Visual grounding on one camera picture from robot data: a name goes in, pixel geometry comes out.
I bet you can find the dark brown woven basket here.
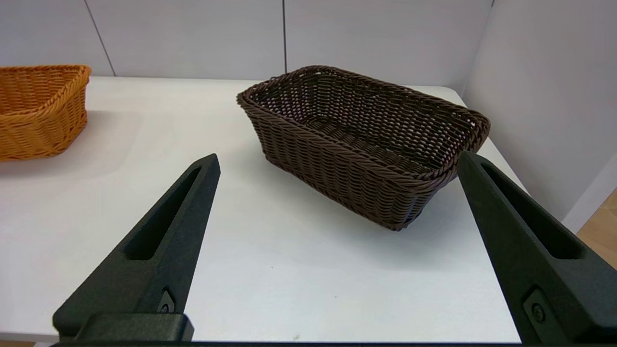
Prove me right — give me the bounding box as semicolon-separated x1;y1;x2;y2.
236;66;491;231

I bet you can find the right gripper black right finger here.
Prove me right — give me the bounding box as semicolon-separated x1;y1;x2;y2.
456;151;617;344

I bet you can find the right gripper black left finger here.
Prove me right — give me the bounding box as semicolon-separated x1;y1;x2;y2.
52;153;221;339

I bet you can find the orange woven basket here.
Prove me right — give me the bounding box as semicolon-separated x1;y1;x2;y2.
0;65;92;161

